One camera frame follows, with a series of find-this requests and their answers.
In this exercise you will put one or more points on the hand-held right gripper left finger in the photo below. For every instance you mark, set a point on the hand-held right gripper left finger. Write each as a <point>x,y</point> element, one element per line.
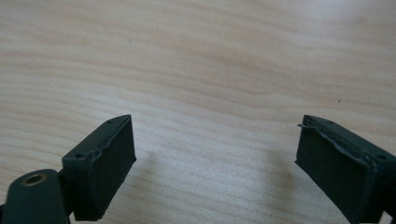
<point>102,168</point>

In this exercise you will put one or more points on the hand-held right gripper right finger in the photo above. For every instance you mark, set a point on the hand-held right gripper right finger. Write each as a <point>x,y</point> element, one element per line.
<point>339,168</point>

